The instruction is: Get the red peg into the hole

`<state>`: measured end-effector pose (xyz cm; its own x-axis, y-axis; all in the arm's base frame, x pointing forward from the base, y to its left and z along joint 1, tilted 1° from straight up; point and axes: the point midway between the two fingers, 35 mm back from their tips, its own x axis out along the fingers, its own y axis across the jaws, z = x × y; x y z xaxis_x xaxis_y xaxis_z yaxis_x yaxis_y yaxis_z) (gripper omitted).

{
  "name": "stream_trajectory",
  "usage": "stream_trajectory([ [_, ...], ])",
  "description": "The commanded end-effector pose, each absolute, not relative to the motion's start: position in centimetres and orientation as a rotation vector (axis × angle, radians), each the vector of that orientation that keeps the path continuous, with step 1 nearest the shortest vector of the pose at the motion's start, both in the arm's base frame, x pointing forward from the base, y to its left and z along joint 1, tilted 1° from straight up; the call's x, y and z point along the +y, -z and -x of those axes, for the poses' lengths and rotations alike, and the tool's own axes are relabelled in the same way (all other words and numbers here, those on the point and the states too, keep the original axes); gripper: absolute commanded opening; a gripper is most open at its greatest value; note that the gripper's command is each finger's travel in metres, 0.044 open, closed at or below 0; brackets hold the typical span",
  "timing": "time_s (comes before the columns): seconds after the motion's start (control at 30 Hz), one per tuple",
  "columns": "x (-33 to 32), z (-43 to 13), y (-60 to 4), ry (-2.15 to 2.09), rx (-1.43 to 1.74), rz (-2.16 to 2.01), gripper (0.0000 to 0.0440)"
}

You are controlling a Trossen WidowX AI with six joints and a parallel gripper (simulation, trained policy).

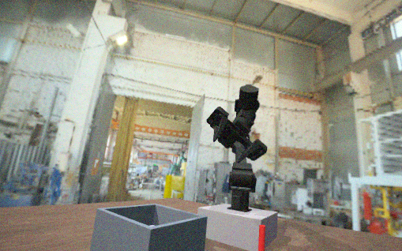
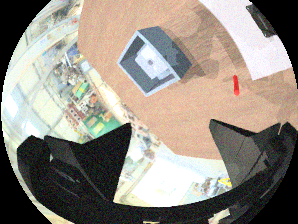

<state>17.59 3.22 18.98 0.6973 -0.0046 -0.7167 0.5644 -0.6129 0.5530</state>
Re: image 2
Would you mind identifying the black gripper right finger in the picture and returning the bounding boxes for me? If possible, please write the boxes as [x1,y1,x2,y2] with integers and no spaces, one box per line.
[209,119,281,188]

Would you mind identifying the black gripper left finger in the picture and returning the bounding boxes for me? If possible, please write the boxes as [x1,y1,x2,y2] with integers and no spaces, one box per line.
[44,123,132,202]

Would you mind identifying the red peg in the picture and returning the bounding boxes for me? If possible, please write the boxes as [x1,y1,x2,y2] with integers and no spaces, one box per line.
[233,75,239,96]

